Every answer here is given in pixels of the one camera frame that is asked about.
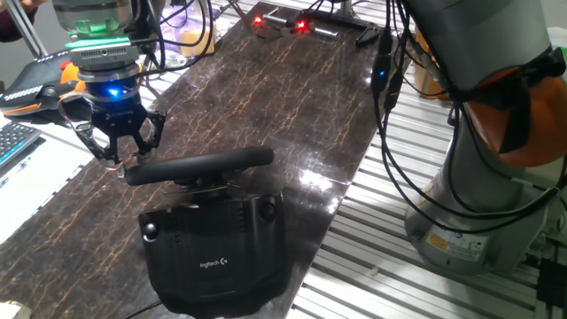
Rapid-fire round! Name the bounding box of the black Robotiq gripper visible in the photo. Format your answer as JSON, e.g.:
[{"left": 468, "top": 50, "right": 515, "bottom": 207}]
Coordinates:
[{"left": 70, "top": 77, "right": 167, "bottom": 179}]

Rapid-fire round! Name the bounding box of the black racing steering wheel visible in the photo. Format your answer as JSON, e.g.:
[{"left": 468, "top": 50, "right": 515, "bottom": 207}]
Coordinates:
[{"left": 125, "top": 145, "right": 276, "bottom": 187}]

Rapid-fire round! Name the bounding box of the dark red sleeve forearm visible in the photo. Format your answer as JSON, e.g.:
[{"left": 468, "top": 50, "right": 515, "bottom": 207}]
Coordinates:
[{"left": 0, "top": 8, "right": 39, "bottom": 44}]

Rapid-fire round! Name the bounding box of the black Logitech wheel base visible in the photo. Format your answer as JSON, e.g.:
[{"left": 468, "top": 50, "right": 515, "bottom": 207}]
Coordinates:
[{"left": 136, "top": 183, "right": 289, "bottom": 319}]

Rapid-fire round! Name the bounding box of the bystander bare hand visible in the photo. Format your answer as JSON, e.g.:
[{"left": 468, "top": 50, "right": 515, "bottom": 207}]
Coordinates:
[{"left": 19, "top": 0, "right": 48, "bottom": 13}]

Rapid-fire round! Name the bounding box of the black computer keyboard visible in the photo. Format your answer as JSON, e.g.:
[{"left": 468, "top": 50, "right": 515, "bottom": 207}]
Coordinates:
[{"left": 0, "top": 121, "right": 43, "bottom": 169}]

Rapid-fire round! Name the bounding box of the orange black teach pendant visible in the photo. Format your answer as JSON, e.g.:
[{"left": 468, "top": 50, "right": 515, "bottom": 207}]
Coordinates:
[{"left": 0, "top": 49, "right": 89, "bottom": 117}]

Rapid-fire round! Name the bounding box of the purple plastic bag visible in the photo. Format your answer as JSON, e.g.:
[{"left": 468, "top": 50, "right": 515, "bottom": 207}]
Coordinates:
[{"left": 159, "top": 4, "right": 209, "bottom": 45}]

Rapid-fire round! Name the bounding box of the dark marble pattern mat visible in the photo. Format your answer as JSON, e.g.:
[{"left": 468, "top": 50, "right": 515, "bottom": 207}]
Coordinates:
[{"left": 0, "top": 2, "right": 411, "bottom": 319}]

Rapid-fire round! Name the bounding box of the small red LED board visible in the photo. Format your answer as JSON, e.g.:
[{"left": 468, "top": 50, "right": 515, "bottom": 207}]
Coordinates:
[{"left": 250, "top": 15, "right": 311, "bottom": 41}]

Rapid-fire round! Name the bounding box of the black silver bar clamp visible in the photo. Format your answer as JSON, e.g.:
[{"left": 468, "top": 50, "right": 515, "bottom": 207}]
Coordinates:
[{"left": 263, "top": 6, "right": 382, "bottom": 48}]

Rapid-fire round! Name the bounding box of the black plug box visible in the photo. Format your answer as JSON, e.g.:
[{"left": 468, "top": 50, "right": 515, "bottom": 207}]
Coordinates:
[{"left": 536, "top": 258, "right": 567, "bottom": 311}]

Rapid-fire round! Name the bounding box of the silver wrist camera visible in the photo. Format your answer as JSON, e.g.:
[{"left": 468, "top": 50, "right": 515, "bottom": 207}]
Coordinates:
[{"left": 68, "top": 43, "right": 142, "bottom": 68}]

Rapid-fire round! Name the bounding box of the green printed camera mount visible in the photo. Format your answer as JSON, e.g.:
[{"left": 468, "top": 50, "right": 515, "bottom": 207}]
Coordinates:
[{"left": 64, "top": 18, "right": 134, "bottom": 51}]

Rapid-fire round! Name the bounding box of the thin black wheel base cable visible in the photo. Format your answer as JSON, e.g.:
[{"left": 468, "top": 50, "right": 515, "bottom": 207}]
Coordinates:
[{"left": 123, "top": 300, "right": 163, "bottom": 319}]

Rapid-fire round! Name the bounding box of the aluminium frame post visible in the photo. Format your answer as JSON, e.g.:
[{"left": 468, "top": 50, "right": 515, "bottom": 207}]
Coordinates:
[{"left": 3, "top": 0, "right": 49, "bottom": 58}]

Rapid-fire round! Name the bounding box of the black inline cable adapter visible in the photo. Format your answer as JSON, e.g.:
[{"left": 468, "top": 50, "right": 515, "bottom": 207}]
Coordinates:
[{"left": 370, "top": 52, "right": 392, "bottom": 97}]

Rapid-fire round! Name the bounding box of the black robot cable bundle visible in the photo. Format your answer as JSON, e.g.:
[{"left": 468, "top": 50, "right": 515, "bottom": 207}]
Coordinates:
[{"left": 128, "top": 0, "right": 567, "bottom": 236}]

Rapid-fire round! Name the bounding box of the black cloth strap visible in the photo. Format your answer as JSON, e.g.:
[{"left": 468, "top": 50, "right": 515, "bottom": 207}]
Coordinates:
[{"left": 451, "top": 46, "right": 567, "bottom": 154}]

